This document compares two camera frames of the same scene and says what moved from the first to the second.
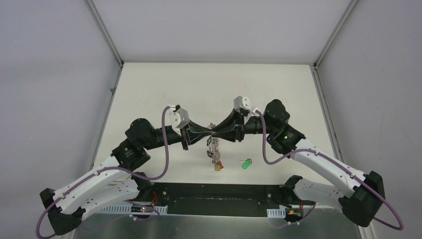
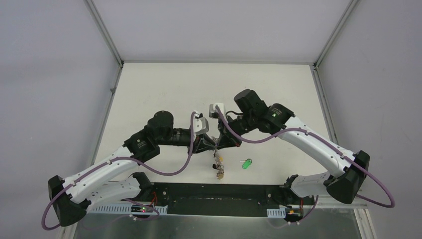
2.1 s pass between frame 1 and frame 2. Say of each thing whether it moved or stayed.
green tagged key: stayed
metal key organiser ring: moved
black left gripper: moved
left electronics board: stayed
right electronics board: stayed
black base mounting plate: stayed
